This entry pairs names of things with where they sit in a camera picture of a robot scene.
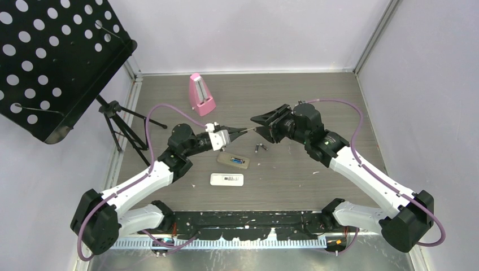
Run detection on black tripod stand legs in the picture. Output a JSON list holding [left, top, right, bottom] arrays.
[[96, 95, 168, 152]]

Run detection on black perforated music stand desk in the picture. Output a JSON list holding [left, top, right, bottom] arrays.
[[1, 1, 137, 145]]

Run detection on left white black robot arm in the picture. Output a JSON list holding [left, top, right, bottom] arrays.
[[70, 123, 247, 261]]

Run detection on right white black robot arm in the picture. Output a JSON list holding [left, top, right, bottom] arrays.
[[250, 103, 434, 253]]

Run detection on white remote control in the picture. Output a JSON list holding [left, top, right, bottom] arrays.
[[210, 173, 244, 187]]

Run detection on black battery with white end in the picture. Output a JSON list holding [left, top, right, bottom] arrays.
[[259, 143, 268, 151]]

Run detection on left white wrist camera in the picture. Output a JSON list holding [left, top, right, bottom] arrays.
[[204, 121, 230, 152]]

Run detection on pink metronome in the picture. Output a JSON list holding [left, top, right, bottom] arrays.
[[189, 73, 216, 117]]

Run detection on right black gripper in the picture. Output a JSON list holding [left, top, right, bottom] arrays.
[[250, 104, 309, 145]]

